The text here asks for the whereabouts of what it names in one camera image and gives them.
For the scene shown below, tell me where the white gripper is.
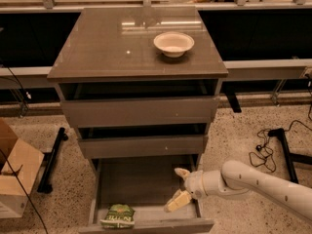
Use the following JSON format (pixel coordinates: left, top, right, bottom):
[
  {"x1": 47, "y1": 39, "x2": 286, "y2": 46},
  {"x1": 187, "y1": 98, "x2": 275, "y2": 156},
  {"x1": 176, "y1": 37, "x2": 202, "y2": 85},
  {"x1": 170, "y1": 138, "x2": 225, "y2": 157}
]
[{"x1": 164, "y1": 168, "x2": 214, "y2": 213}]

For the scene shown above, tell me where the green jalapeno chip bag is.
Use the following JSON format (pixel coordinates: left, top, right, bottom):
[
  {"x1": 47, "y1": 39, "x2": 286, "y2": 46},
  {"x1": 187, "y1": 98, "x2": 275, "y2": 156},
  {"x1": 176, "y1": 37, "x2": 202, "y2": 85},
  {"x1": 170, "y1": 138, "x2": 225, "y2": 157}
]
[{"x1": 99, "y1": 204, "x2": 135, "y2": 229}]

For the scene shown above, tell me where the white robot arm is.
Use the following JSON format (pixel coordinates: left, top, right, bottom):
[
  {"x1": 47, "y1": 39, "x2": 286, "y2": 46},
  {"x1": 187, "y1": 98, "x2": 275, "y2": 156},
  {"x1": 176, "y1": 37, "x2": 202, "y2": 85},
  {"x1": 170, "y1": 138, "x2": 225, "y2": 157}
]
[{"x1": 164, "y1": 160, "x2": 312, "y2": 224}]

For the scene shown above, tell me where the grey open bottom drawer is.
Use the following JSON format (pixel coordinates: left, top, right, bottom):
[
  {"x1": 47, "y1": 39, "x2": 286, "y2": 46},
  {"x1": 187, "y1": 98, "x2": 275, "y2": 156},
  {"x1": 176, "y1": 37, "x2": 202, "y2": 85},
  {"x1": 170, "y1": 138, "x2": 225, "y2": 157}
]
[{"x1": 78, "y1": 155, "x2": 214, "y2": 234}]

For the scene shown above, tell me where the grey middle drawer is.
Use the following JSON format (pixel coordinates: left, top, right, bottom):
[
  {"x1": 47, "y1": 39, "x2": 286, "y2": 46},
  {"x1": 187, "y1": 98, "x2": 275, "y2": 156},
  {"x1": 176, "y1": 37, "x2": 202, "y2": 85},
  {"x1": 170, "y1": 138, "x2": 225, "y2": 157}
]
[{"x1": 78, "y1": 123, "x2": 207, "y2": 159}]

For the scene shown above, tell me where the grey drawer cabinet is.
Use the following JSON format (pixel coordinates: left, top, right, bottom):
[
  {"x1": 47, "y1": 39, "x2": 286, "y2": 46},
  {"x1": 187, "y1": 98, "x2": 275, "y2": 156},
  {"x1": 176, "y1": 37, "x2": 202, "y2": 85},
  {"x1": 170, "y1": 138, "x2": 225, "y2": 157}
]
[{"x1": 48, "y1": 7, "x2": 227, "y2": 234}]

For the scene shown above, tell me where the grey top drawer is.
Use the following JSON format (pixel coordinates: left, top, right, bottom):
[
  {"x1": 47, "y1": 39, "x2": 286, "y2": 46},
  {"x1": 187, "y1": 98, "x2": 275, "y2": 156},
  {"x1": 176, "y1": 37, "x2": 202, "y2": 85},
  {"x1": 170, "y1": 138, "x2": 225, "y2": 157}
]
[{"x1": 60, "y1": 80, "x2": 219, "y2": 128}]

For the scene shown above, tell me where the black right stand leg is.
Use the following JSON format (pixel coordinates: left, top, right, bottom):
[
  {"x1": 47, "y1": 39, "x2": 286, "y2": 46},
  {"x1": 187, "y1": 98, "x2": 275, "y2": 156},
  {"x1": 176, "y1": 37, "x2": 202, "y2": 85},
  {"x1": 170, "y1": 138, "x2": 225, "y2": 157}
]
[{"x1": 268, "y1": 128, "x2": 312, "y2": 183}]

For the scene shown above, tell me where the black stand leg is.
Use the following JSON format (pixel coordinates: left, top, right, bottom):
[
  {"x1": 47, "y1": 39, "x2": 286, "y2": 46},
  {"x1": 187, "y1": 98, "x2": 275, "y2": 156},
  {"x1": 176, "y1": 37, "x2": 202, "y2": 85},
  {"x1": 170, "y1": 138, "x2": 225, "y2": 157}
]
[
  {"x1": 37, "y1": 127, "x2": 68, "y2": 194},
  {"x1": 268, "y1": 128, "x2": 312, "y2": 183}
]

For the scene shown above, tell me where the black left stand leg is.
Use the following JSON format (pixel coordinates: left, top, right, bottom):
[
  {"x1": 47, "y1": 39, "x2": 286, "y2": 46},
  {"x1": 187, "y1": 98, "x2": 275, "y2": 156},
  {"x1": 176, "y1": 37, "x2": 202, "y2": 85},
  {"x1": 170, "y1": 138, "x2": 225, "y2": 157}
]
[{"x1": 37, "y1": 127, "x2": 68, "y2": 194}]

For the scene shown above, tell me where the white paper bowl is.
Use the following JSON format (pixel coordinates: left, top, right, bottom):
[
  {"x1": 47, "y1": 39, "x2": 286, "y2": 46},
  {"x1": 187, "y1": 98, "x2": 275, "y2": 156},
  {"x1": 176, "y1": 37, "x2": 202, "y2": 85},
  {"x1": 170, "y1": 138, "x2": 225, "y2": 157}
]
[{"x1": 153, "y1": 32, "x2": 194, "y2": 58}]

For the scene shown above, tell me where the brown cardboard box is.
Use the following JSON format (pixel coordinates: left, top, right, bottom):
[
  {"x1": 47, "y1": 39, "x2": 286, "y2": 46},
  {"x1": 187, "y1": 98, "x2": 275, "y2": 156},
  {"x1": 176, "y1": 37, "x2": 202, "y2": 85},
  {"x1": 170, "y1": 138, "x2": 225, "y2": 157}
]
[{"x1": 0, "y1": 119, "x2": 44, "y2": 218}]

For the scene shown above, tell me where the grey railing bench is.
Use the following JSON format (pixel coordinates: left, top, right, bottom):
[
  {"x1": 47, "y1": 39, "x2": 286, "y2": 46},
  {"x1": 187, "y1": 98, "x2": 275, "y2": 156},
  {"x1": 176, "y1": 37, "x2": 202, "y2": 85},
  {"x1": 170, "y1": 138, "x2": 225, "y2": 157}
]
[{"x1": 1, "y1": 0, "x2": 311, "y2": 86}]

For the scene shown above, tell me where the black cable at left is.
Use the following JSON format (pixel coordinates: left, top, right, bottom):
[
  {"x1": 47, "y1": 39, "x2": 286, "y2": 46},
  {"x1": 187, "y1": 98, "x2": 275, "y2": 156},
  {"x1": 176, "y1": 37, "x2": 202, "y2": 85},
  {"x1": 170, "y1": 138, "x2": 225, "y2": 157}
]
[{"x1": 0, "y1": 61, "x2": 49, "y2": 234}]

